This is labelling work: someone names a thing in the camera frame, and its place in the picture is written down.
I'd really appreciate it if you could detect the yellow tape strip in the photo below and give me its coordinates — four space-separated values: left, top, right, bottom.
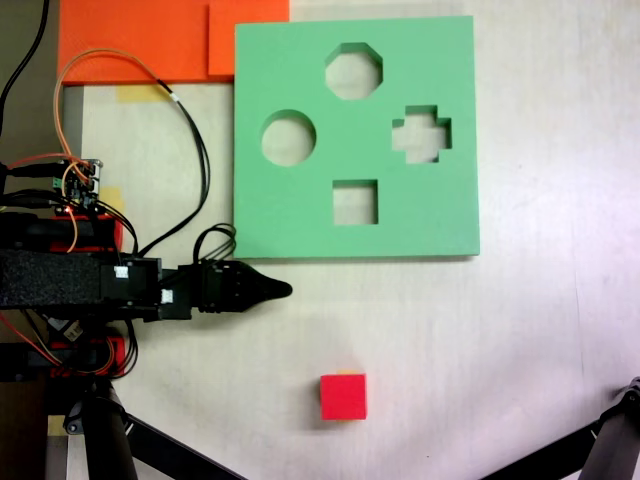
116 83 169 105

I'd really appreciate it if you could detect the thick black power cable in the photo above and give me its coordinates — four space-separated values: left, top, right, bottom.
0 0 51 139

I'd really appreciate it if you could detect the green shape sorting board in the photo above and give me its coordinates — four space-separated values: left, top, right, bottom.
232 15 481 262

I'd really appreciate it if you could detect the green circuit board with wires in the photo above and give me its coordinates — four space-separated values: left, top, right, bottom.
51 158 105 215

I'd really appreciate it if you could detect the red square block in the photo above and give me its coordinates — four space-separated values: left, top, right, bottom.
319 372 369 422

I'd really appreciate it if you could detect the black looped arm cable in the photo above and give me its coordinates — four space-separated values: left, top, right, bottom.
192 223 238 265

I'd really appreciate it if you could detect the thin orange wire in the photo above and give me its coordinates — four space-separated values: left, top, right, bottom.
53 47 164 169

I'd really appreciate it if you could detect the orange wire loop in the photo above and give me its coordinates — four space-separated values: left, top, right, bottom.
64 209 80 254

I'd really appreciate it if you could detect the red printed base mount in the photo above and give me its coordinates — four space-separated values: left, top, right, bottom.
47 215 125 254
47 335 127 379

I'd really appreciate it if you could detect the black usb cable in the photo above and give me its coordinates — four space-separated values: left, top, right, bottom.
0 192 69 211

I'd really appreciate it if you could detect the black plug cable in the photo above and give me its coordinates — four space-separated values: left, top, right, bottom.
0 162 66 180

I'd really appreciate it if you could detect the orange flat block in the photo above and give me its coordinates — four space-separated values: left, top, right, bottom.
57 0 290 85

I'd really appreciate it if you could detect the thin black tripod strut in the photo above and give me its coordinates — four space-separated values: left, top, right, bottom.
124 413 249 480
479 418 601 480

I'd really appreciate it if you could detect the small black circuit module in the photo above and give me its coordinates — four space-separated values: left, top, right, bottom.
45 315 85 344

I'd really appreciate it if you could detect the thick black tripod leg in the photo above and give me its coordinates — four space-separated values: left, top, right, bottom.
579 376 640 480
62 379 139 480

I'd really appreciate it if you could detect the thin black cable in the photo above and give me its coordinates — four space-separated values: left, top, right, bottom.
136 79 212 256

